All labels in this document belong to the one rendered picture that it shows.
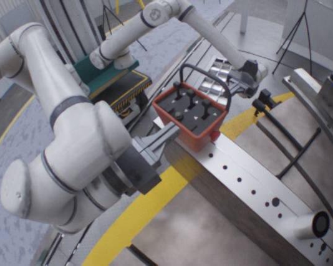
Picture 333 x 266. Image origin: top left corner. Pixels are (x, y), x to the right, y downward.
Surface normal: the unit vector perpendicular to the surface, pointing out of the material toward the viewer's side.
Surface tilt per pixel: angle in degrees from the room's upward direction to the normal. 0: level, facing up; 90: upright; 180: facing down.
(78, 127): 15
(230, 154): 0
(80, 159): 56
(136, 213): 0
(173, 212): 0
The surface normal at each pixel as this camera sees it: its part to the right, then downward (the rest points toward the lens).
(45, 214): 0.68, 0.55
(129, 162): -0.14, -0.54
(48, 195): 0.54, 0.18
